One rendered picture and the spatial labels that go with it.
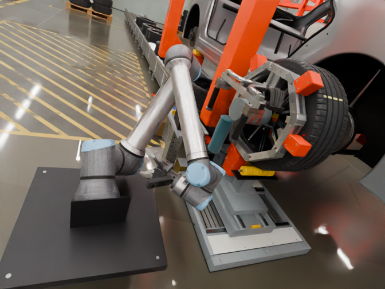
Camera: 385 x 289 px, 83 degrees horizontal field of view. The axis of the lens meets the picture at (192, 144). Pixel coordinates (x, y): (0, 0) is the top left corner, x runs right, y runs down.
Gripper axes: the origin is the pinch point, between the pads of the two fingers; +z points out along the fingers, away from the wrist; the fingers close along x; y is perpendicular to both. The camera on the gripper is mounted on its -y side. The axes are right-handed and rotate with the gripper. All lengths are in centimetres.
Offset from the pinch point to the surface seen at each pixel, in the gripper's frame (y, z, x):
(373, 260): 98, -184, -41
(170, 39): 227, 116, -8
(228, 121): 54, -23, 15
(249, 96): 35, -26, 41
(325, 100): 47, -56, 54
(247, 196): 62, -64, -31
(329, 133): 46, -68, 43
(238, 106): 45, -23, 30
